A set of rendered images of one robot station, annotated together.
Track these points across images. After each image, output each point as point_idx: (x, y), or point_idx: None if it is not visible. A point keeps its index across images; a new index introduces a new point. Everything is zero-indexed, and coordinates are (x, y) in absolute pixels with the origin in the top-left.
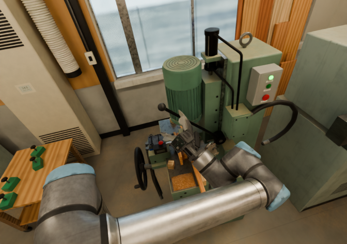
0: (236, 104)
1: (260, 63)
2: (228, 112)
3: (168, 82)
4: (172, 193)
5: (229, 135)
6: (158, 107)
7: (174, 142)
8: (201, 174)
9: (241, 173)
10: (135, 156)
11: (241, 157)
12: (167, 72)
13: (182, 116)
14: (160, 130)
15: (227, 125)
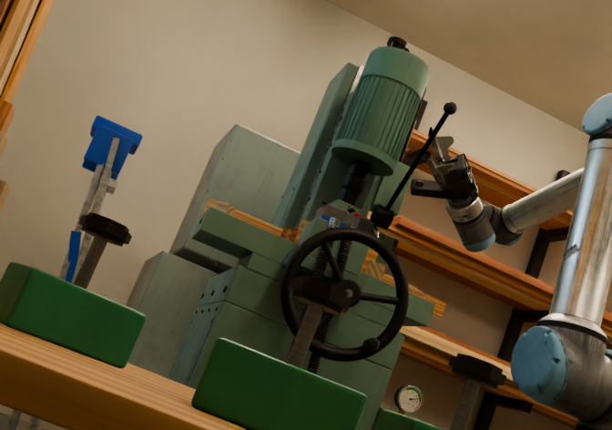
0: (402, 156)
1: None
2: (402, 165)
3: (419, 80)
4: (434, 303)
5: (399, 206)
6: (455, 106)
7: (466, 165)
8: (480, 219)
9: (488, 213)
10: (372, 234)
11: None
12: (423, 64)
13: (437, 137)
14: (253, 225)
15: (395, 189)
